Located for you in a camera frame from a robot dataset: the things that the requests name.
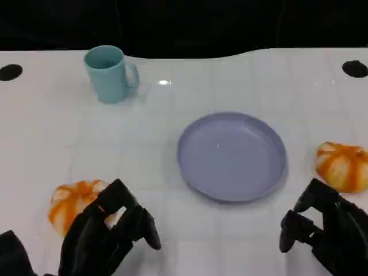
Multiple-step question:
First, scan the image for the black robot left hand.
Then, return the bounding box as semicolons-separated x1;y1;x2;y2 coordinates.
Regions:
58;178;162;276

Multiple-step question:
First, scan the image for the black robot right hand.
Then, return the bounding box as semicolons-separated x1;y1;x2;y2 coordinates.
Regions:
280;178;368;276

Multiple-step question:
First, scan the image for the orange white toy bread roll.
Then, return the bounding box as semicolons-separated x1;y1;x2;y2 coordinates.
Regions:
315;140;368;194
47;179;127;239

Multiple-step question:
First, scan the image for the lilac plate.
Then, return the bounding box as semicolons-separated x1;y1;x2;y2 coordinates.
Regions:
177;112;289;205

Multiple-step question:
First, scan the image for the pale green mug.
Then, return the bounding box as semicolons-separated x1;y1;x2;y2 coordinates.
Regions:
83;45;140;104

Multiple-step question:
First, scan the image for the black table cable grommet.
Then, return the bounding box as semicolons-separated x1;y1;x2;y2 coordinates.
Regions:
0;64;23;82
342;60;368;78

